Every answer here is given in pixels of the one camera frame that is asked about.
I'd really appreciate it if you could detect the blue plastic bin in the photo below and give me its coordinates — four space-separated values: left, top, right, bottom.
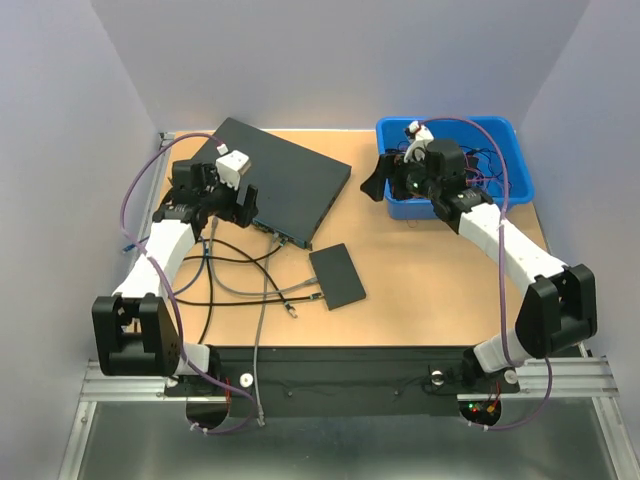
361 116 534 220

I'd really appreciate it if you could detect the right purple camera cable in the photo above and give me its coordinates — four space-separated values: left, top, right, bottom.
419 117 554 434

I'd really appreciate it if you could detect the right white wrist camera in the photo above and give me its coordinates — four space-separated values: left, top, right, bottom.
403 120 434 163

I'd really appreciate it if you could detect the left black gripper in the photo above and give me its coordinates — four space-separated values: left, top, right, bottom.
199 163 258 228

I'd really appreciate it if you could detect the large black network switch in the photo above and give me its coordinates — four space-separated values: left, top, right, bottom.
215 117 351 250

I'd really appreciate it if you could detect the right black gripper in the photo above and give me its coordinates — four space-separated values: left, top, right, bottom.
358 149 441 202

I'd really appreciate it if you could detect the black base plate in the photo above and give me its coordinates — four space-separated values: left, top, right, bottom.
169 346 519 419

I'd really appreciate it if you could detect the tangled coloured wires bundle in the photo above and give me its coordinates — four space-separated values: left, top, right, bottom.
387 139 514 201

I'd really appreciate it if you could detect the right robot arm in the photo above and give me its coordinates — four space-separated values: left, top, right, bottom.
360 139 597 390

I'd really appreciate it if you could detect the blue ethernet cable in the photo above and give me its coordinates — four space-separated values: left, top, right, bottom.
121 238 209 297

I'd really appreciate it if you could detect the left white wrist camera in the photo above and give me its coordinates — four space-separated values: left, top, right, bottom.
215 144 251 190

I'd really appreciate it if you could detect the black ethernet cable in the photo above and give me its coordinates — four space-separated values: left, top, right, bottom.
172 237 324 346

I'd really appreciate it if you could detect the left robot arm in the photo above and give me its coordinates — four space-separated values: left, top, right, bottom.
91 150 258 394

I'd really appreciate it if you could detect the small black switch box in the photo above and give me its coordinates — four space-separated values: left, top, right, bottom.
309 243 366 311

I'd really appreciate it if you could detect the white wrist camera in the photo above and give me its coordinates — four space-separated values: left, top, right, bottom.
215 144 251 190
403 120 434 163

